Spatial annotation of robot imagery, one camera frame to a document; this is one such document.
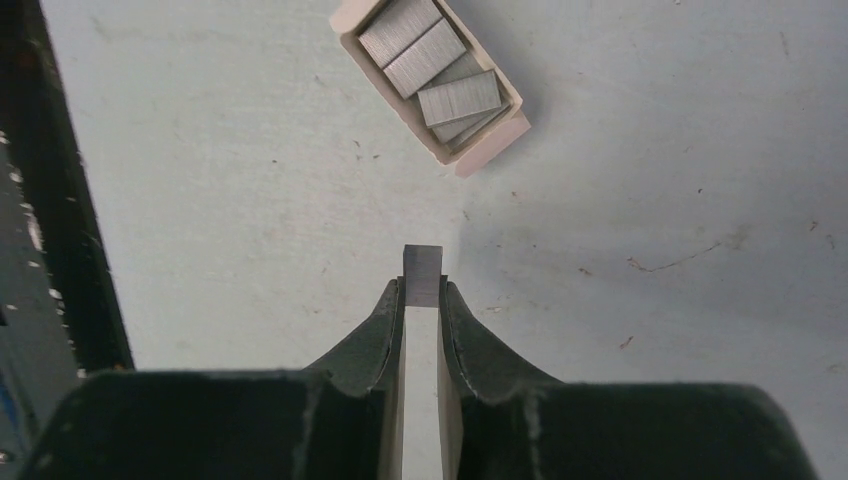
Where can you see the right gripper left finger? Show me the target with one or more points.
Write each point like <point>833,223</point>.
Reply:
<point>341,417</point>

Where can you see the staple strip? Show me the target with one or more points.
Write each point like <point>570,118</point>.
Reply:
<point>396,27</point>
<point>460,99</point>
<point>425,59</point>
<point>422,272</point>

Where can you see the staple box tray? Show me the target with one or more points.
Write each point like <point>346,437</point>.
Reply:
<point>467,144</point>

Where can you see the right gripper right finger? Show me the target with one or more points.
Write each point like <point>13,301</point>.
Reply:
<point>502,417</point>

